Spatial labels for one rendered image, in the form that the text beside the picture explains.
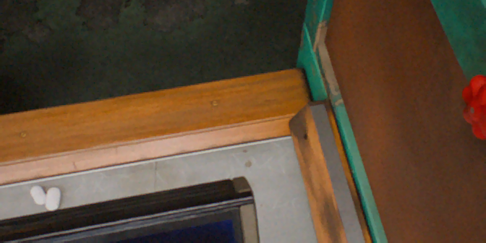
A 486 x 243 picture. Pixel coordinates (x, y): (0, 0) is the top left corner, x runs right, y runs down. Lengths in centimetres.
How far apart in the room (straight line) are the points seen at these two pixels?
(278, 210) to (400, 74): 36
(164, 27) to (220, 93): 107
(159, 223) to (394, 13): 31
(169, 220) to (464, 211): 25
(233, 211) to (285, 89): 47
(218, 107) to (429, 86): 46
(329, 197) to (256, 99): 24
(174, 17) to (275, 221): 125
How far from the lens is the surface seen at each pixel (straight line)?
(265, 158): 87
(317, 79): 86
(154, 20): 197
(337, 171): 75
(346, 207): 73
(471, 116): 38
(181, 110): 89
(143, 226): 46
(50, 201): 88
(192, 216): 46
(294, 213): 85
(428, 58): 50
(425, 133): 54
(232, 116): 88
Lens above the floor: 155
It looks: 62 degrees down
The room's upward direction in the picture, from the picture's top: straight up
